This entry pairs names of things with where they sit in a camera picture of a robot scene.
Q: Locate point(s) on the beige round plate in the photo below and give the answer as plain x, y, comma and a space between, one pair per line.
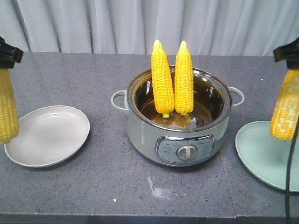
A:
48, 136

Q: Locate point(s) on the white pleated curtain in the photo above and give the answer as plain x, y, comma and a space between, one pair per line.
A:
210, 27

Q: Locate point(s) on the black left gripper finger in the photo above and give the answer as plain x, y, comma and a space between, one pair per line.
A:
9, 55

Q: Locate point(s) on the pale yellow corn cob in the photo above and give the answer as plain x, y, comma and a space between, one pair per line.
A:
285, 115

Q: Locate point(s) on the pale green round plate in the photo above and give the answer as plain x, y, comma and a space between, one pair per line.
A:
263, 155

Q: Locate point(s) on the pale green electric cooking pot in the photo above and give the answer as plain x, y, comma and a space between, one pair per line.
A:
178, 141

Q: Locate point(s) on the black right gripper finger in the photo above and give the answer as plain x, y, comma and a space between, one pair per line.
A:
288, 53

